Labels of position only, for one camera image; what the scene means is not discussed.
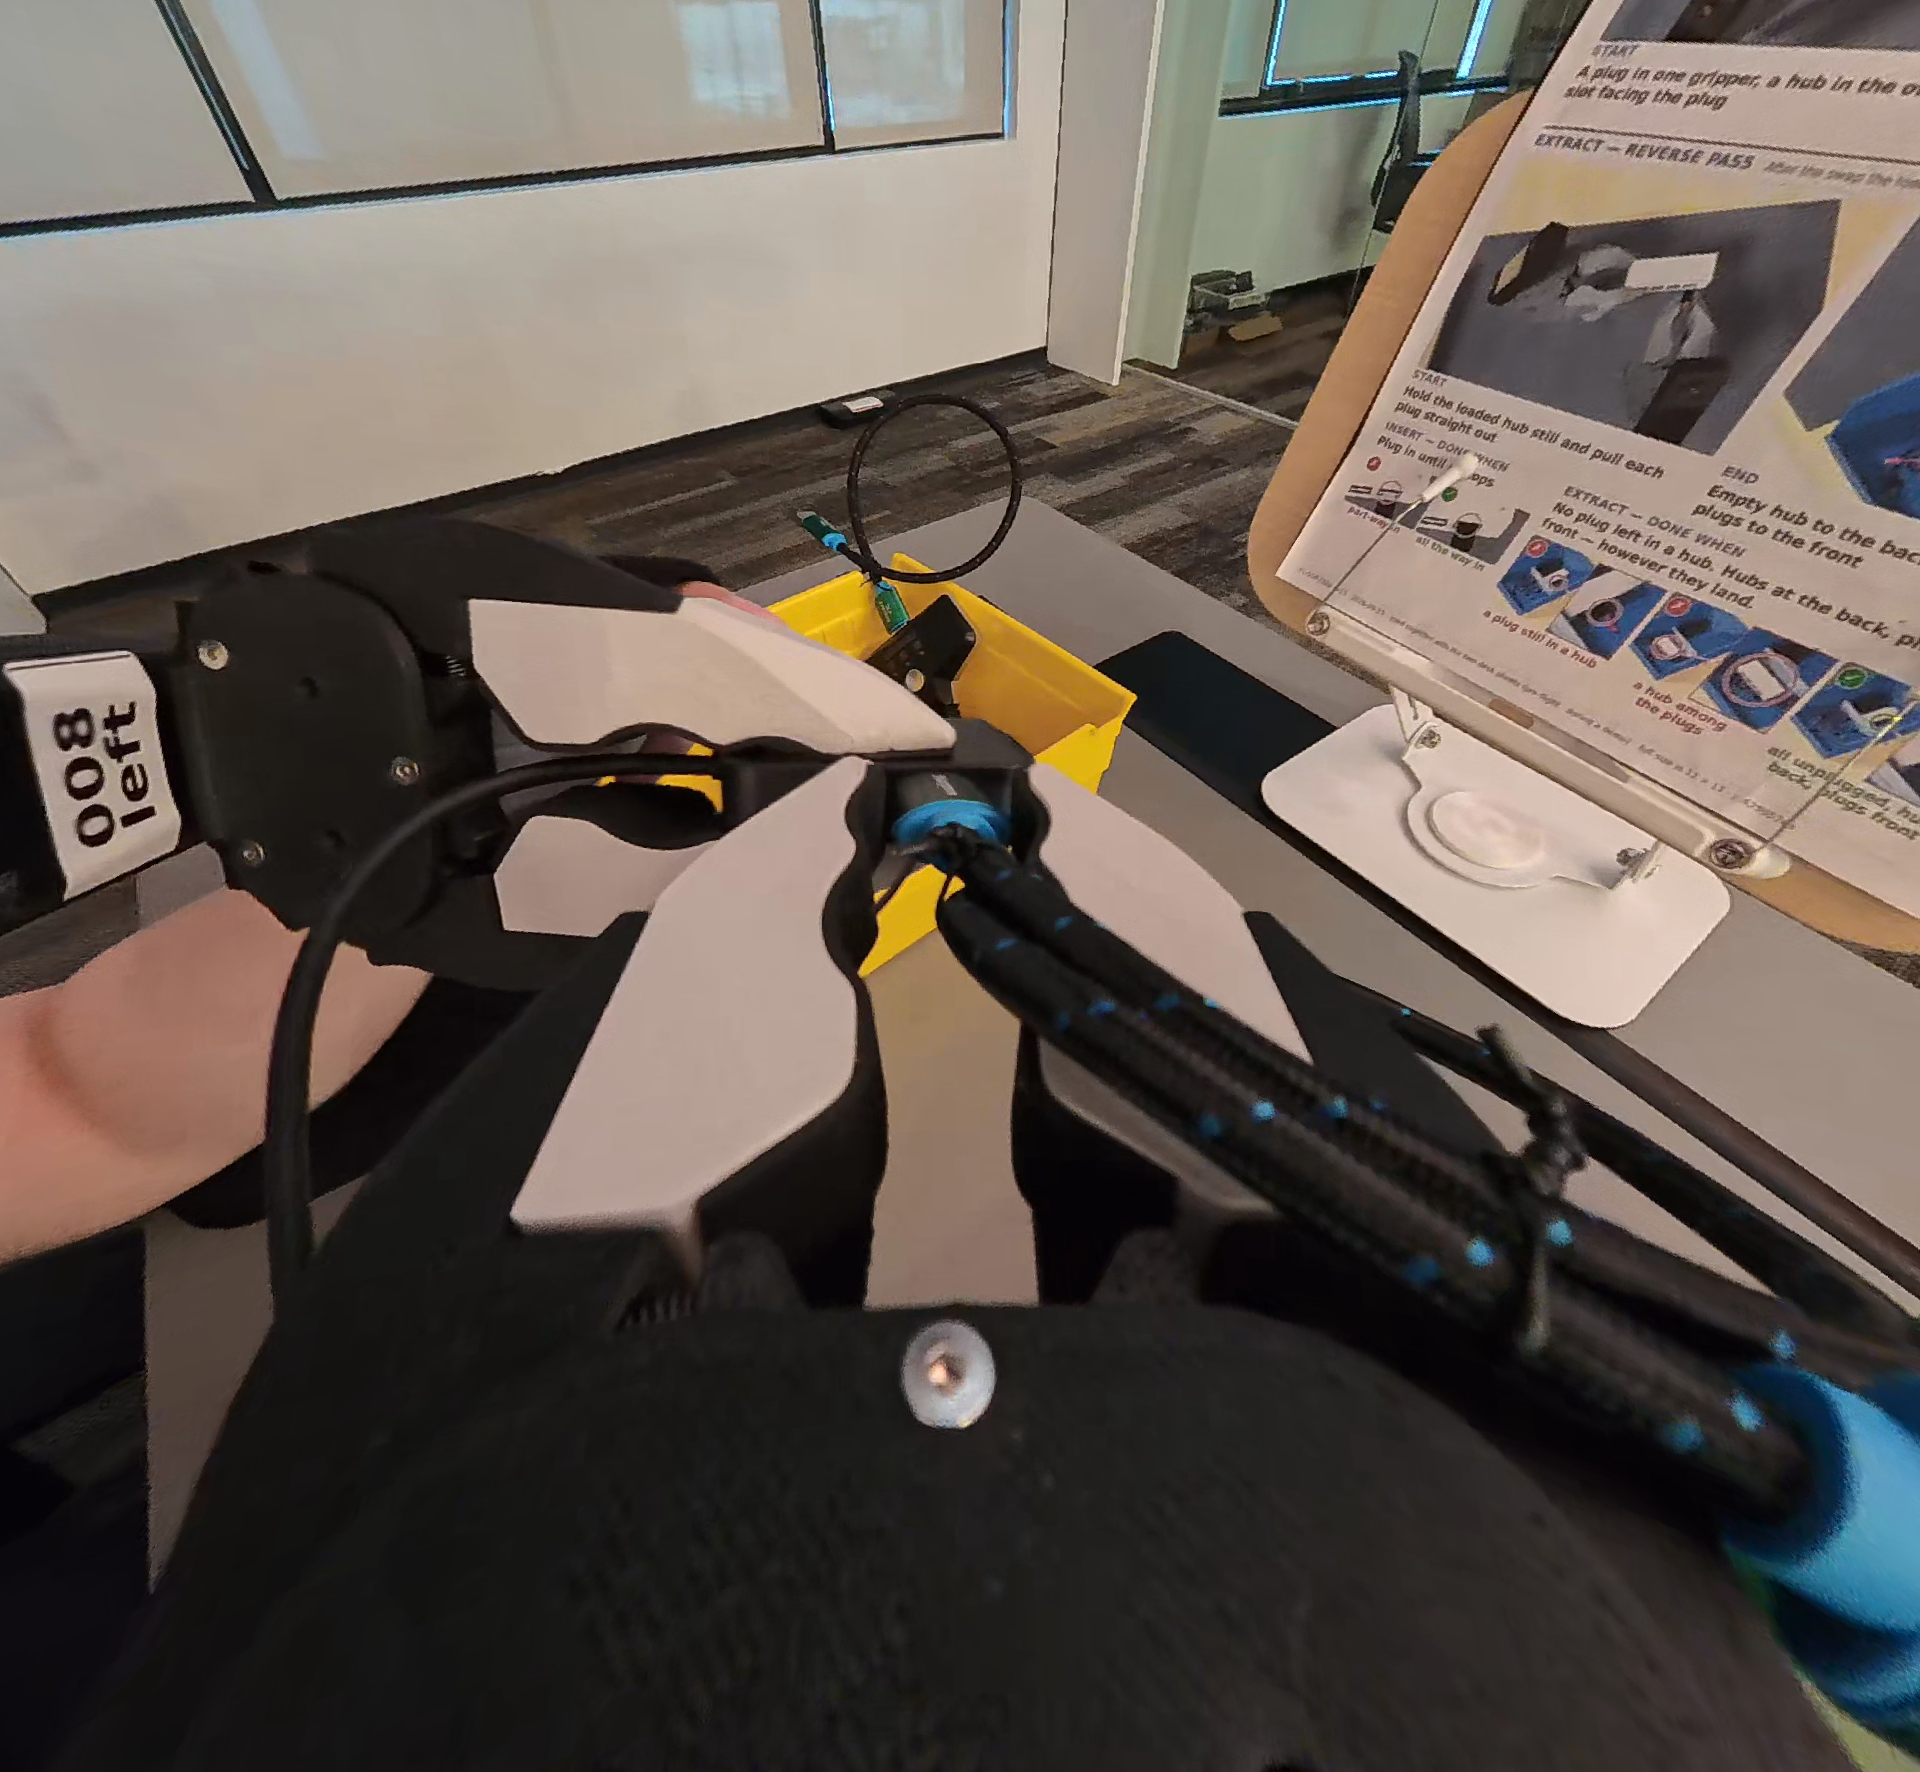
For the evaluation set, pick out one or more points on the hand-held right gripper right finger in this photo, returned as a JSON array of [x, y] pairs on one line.
[[1197, 901]]

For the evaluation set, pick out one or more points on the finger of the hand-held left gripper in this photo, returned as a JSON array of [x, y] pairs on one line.
[[617, 854], [694, 680]]

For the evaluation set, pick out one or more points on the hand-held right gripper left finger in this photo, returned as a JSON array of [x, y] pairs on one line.
[[705, 1055]]

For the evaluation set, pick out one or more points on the yellow plastic bin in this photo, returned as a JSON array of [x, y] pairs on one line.
[[1024, 727]]

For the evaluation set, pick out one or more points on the black square hub lead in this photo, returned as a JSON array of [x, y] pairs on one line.
[[302, 1055]]

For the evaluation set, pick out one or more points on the person's left forearm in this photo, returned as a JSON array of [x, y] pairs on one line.
[[150, 1084]]

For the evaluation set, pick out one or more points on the person's left hand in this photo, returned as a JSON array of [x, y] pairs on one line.
[[718, 596]]

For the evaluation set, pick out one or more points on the black mat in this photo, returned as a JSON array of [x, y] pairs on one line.
[[1215, 707]]

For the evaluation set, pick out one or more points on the white stand base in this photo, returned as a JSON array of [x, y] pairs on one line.
[[1500, 854]]

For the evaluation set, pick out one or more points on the small black floor object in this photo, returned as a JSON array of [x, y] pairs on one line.
[[855, 415]]

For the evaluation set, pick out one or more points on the instruction sheet on stand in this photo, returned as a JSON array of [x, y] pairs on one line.
[[1352, 394]]

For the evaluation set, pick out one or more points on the printed instruction sheet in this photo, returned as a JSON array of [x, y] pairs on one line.
[[1684, 362]]

